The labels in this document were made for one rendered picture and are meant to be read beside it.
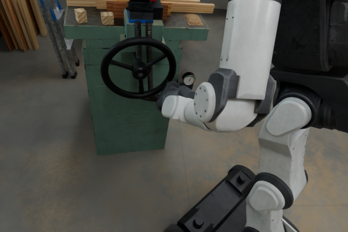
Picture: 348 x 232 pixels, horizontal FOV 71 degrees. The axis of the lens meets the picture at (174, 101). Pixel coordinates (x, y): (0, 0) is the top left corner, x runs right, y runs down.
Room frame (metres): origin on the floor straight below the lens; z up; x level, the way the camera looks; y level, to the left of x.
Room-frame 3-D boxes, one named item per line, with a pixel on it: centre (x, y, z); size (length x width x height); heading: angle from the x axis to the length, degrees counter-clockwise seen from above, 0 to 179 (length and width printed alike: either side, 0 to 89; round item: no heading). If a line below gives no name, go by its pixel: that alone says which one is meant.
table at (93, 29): (0.97, 0.21, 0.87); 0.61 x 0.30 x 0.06; 110
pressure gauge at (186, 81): (0.95, -0.05, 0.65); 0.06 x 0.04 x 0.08; 110
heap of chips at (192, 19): (1.07, -0.02, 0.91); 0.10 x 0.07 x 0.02; 20
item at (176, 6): (1.10, 0.15, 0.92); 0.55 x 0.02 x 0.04; 110
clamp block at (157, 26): (0.89, 0.18, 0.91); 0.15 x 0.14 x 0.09; 110
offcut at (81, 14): (0.87, 0.42, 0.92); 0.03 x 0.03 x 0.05; 43
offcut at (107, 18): (0.90, 0.33, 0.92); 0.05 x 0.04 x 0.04; 116
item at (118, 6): (0.99, 0.21, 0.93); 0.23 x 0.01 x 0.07; 110
